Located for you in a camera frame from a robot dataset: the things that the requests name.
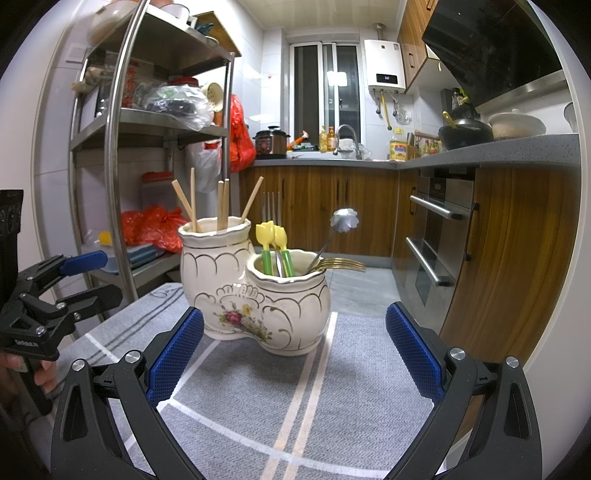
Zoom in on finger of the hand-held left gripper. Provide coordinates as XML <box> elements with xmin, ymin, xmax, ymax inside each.
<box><xmin>16</xmin><ymin>251</ymin><xmax>109</xmax><ymax>301</ymax></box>
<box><xmin>21</xmin><ymin>284</ymin><xmax>123</xmax><ymax>333</ymax></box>

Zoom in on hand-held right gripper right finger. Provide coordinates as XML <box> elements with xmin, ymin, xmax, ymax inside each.
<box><xmin>383</xmin><ymin>301</ymin><xmax>543</xmax><ymax>480</ymax></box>

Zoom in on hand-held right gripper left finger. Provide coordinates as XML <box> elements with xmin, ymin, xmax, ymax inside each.
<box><xmin>50</xmin><ymin>305</ymin><xmax>206</xmax><ymax>480</ymax></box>

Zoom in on white floral ceramic utensil holder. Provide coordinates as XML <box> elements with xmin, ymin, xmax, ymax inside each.
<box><xmin>178</xmin><ymin>217</ymin><xmax>332</xmax><ymax>357</ymax></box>

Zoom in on yellow tulip spoon green handle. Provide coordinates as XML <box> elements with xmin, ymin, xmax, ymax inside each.
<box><xmin>255</xmin><ymin>220</ymin><xmax>278</xmax><ymax>278</ymax></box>
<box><xmin>273</xmin><ymin>225</ymin><xmax>296</xmax><ymax>278</ymax></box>

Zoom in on silver flower-shaped spoon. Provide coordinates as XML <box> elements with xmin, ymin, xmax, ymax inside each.
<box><xmin>305</xmin><ymin>208</ymin><xmax>361</xmax><ymax>273</ymax></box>

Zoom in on silver fork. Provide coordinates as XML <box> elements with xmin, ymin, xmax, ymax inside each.
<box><xmin>261</xmin><ymin>190</ymin><xmax>284</xmax><ymax>278</ymax></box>

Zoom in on green handled yellow spoon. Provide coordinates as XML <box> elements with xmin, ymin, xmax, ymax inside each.
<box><xmin>240</xmin><ymin>176</ymin><xmax>265</xmax><ymax>223</ymax></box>

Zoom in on person's left hand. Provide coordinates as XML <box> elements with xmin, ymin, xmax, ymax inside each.
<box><xmin>0</xmin><ymin>353</ymin><xmax>58</xmax><ymax>407</ymax></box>

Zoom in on blue grey board stack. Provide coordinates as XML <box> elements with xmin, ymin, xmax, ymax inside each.
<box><xmin>128</xmin><ymin>244</ymin><xmax>171</xmax><ymax>269</ymax></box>

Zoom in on crumpled red plastic bag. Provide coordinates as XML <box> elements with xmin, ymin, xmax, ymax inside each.
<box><xmin>121</xmin><ymin>205</ymin><xmax>190</xmax><ymax>254</ymax></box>

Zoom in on grey striped table mat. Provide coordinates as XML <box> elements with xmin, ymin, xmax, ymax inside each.
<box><xmin>28</xmin><ymin>282</ymin><xmax>467</xmax><ymax>480</ymax></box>

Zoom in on chrome round pole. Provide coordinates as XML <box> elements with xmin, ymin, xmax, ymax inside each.
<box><xmin>104</xmin><ymin>0</ymin><xmax>151</xmax><ymax>301</ymax></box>

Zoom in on built-in steel oven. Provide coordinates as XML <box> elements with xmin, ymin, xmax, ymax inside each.
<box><xmin>404</xmin><ymin>166</ymin><xmax>478</xmax><ymax>308</ymax></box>

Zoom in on hanging white plastic bag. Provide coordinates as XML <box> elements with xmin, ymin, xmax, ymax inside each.
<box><xmin>191</xmin><ymin>141</ymin><xmax>222</xmax><ymax>193</ymax></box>

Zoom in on metal shelf rack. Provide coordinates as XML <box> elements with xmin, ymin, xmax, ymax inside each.
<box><xmin>69</xmin><ymin>0</ymin><xmax>243</xmax><ymax>296</ymax></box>

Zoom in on wooden kitchen base cabinets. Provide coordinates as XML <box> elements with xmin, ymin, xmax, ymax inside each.
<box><xmin>238</xmin><ymin>164</ymin><xmax>583</xmax><ymax>365</ymax></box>

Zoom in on clear plastic bag dark contents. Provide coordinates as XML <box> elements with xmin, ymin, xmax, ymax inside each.
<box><xmin>141</xmin><ymin>85</ymin><xmax>215</xmax><ymax>131</ymax></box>

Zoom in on clear bag of dried goods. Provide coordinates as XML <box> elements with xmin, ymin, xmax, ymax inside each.
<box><xmin>71</xmin><ymin>65</ymin><xmax>114</xmax><ymax>93</ymax></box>

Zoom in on hanging red plastic bag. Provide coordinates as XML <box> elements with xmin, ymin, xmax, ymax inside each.
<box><xmin>228</xmin><ymin>95</ymin><xmax>257</xmax><ymax>174</ymax></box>

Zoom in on cream colander ladle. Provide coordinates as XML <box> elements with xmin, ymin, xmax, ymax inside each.
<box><xmin>202</xmin><ymin>82</ymin><xmax>225</xmax><ymax>114</ymax></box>

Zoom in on grey kitchen countertop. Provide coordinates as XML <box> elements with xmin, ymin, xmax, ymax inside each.
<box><xmin>240</xmin><ymin>133</ymin><xmax>583</xmax><ymax>171</ymax></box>

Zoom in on dark red rice cooker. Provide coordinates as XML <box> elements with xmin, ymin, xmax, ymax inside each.
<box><xmin>254</xmin><ymin>126</ymin><xmax>291</xmax><ymax>160</ymax></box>

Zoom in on black wok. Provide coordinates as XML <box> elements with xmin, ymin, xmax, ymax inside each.
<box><xmin>437</xmin><ymin>117</ymin><xmax>494</xmax><ymax>151</ymax></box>

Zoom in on chrome kitchen faucet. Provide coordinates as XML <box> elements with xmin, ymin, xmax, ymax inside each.
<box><xmin>333</xmin><ymin>124</ymin><xmax>363</xmax><ymax>160</ymax></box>

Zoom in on white clay pot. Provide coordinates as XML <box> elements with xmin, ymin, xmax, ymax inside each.
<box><xmin>488</xmin><ymin>111</ymin><xmax>547</xmax><ymax>140</ymax></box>

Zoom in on wooden cutting board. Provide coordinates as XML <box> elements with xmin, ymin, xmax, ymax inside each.
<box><xmin>191</xmin><ymin>11</ymin><xmax>243</xmax><ymax>58</ymax></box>

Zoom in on white enamel mug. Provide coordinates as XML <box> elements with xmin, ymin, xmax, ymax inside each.
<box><xmin>159</xmin><ymin>2</ymin><xmax>191</xmax><ymax>26</ymax></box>

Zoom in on sliding window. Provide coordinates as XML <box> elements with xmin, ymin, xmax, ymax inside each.
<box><xmin>288</xmin><ymin>41</ymin><xmax>363</xmax><ymax>151</ymax></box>

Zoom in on white water heater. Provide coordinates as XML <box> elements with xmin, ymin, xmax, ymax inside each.
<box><xmin>364</xmin><ymin>39</ymin><xmax>407</xmax><ymax>92</ymax></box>

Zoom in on black range hood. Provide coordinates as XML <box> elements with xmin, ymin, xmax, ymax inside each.
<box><xmin>421</xmin><ymin>0</ymin><xmax>571</xmax><ymax>112</ymax></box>

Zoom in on black wall spice rack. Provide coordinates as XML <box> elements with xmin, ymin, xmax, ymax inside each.
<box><xmin>440</xmin><ymin>88</ymin><xmax>476</xmax><ymax>121</ymax></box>

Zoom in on wooden wall cabinet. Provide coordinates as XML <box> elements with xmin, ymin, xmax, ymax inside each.
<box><xmin>397</xmin><ymin>0</ymin><xmax>439</xmax><ymax>90</ymax></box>

